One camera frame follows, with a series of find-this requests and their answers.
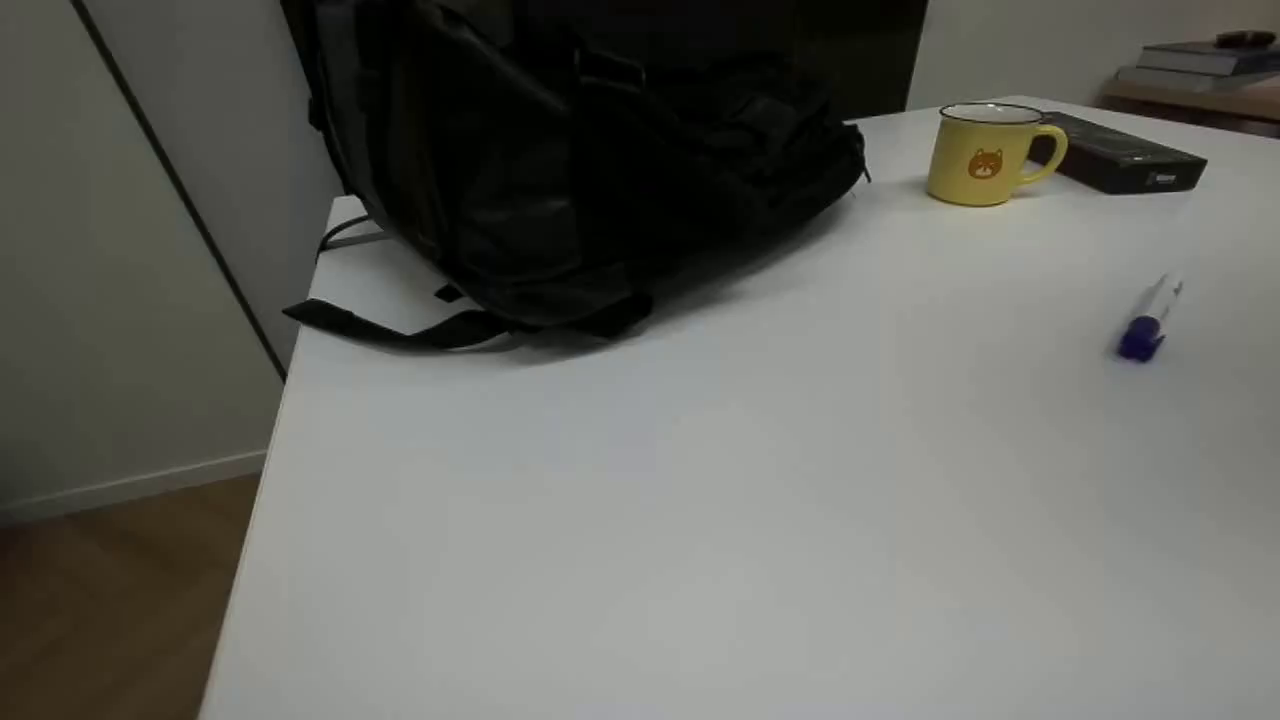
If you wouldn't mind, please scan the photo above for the white marker blue cap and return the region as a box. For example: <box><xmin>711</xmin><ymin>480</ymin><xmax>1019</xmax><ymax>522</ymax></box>
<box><xmin>1118</xmin><ymin>271</ymin><xmax>1187</xmax><ymax>369</ymax></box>

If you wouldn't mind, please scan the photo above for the black backpack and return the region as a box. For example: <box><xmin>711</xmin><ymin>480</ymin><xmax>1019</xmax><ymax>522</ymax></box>
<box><xmin>278</xmin><ymin>0</ymin><xmax>871</xmax><ymax>357</ymax></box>

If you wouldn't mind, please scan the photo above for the black panel board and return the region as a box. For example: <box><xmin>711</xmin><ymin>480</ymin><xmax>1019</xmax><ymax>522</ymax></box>
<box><xmin>785</xmin><ymin>0</ymin><xmax>933</xmax><ymax>119</ymax></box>

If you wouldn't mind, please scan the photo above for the yellow enamel mug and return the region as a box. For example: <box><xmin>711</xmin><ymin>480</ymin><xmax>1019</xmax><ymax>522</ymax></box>
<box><xmin>924</xmin><ymin>102</ymin><xmax>1074</xmax><ymax>214</ymax></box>

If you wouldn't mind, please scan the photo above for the black hex key box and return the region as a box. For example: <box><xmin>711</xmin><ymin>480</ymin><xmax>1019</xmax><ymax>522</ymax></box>
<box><xmin>1026</xmin><ymin>109</ymin><xmax>1213</xmax><ymax>200</ymax></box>

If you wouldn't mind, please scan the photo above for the wooden side table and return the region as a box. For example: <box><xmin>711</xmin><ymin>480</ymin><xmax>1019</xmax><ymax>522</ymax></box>
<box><xmin>1093</xmin><ymin>72</ymin><xmax>1280</xmax><ymax>142</ymax></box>

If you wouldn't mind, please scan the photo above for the stack of grey books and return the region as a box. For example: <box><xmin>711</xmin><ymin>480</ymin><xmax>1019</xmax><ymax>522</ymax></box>
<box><xmin>1118</xmin><ymin>38</ymin><xmax>1280</xmax><ymax>102</ymax></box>

